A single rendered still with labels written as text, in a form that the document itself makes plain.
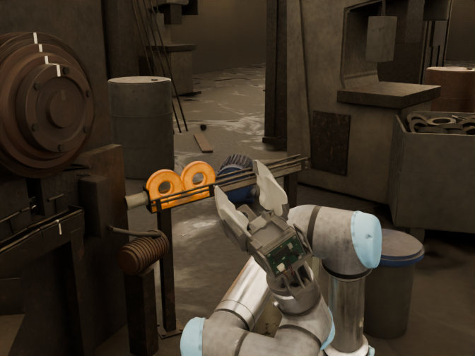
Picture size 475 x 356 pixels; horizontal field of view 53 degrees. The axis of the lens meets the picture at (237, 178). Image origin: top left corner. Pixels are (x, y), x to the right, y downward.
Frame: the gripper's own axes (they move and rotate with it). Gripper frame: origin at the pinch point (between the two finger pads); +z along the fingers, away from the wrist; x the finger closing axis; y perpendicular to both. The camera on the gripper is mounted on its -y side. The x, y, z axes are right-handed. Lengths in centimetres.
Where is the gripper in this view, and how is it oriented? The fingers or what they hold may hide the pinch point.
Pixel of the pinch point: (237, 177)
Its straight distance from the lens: 68.0
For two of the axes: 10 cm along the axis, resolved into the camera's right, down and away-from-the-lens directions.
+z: -3.7, -7.6, -5.3
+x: -8.2, 5.4, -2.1
